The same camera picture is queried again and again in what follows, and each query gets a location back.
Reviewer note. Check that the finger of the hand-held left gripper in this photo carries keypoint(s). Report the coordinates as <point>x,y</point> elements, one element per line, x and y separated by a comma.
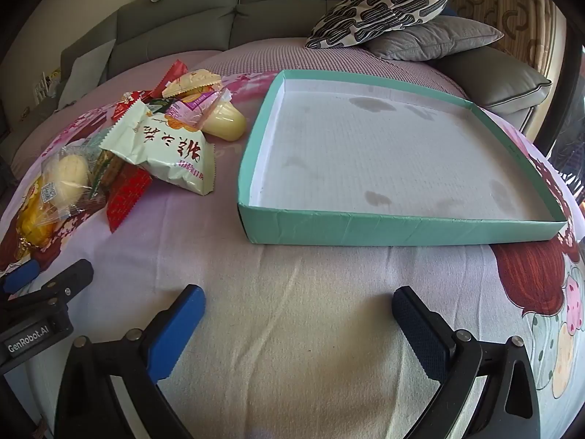
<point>73,276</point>
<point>20,276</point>

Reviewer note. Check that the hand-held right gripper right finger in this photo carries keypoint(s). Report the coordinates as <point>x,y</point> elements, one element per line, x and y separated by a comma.
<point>420,329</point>

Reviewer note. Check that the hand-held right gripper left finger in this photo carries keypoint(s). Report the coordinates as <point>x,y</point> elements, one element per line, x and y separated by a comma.
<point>178,329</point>

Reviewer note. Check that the red patterned snack packet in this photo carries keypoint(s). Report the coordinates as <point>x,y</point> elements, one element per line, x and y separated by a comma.
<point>125,201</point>

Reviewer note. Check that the clear white bun packet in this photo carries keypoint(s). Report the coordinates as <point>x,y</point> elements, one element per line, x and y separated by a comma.
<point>68,173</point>

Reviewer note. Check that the white snack bag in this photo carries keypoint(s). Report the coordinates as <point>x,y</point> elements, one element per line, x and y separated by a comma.
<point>160,151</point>

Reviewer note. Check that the teal cardboard box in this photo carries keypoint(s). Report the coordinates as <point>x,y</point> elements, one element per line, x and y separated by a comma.
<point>365,146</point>

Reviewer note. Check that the pink snack packet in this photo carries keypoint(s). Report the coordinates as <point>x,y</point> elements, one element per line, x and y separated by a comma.
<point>192,107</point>

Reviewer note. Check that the yellow pudding cup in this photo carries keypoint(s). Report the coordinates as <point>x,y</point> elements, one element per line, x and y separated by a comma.
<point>226,123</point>

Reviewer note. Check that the pink printed blanket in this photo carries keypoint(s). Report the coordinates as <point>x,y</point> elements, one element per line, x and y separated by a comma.
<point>292,292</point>

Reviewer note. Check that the pale grey cushion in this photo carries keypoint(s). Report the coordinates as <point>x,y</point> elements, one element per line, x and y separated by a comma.
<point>82,73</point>

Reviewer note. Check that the black folding rack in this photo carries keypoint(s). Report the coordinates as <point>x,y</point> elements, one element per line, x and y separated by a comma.
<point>566,160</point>

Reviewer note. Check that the grey sofa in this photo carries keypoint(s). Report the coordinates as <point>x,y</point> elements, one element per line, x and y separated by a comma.
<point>183,23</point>

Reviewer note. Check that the mauve textured sofa cover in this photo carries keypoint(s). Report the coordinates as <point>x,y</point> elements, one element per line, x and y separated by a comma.
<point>256,57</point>

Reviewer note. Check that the grey pillow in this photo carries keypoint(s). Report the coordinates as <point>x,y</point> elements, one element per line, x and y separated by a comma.
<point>434,39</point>

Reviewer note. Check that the blue cushion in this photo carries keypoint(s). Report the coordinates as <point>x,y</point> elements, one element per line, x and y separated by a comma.
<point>450,10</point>

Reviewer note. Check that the black and white patterned pillow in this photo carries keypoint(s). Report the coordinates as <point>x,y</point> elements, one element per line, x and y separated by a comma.
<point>379,9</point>

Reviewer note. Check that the beige patterned curtain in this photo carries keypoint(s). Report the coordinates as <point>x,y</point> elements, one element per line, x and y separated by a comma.
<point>516,9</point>

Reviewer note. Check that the black door frame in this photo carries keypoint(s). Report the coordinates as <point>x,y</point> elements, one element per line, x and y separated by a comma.
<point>560,77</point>

